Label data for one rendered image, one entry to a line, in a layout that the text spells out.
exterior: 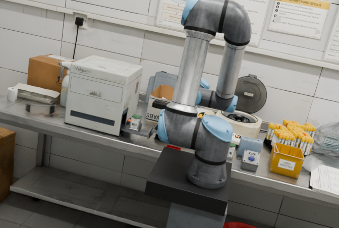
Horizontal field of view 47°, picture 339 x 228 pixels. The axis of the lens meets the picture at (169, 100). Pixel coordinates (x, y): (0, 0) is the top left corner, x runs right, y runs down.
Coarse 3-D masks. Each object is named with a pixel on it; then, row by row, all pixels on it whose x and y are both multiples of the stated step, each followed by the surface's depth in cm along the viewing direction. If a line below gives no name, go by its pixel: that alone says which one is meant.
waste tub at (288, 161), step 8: (280, 144) 183; (272, 152) 178; (280, 152) 184; (288, 152) 183; (296, 152) 183; (272, 160) 173; (280, 160) 172; (288, 160) 171; (296, 160) 171; (272, 168) 174; (280, 168) 173; (288, 168) 172; (296, 168) 171; (288, 176) 173; (296, 176) 172
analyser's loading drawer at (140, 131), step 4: (124, 124) 187; (140, 124) 182; (124, 128) 182; (128, 128) 180; (140, 128) 183; (152, 128) 184; (128, 132) 181; (132, 132) 180; (136, 132) 180; (140, 132) 181; (144, 132) 182; (148, 132) 178; (144, 136) 180; (148, 136) 179
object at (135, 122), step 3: (132, 117) 180; (141, 117) 182; (132, 120) 180; (135, 120) 179; (138, 120) 179; (132, 123) 180; (135, 123) 180; (138, 123) 179; (132, 126) 180; (135, 126) 180; (138, 126) 180
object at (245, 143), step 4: (244, 136) 184; (240, 140) 183; (244, 140) 180; (248, 140) 180; (252, 140) 180; (256, 140) 181; (260, 140) 182; (240, 144) 181; (244, 144) 181; (248, 144) 181; (252, 144) 180; (256, 144) 180; (260, 144) 180; (240, 148) 182; (244, 148) 181; (248, 148) 181; (252, 148) 181; (256, 148) 181; (260, 148) 181; (236, 152) 188; (240, 152) 182; (240, 156) 183
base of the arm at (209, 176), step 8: (192, 160) 141; (200, 160) 136; (224, 160) 137; (192, 168) 139; (200, 168) 136; (208, 168) 135; (216, 168) 136; (224, 168) 139; (192, 176) 138; (200, 176) 136; (208, 176) 136; (216, 176) 136; (224, 176) 139; (200, 184) 136; (208, 184) 136; (216, 184) 136; (224, 184) 140
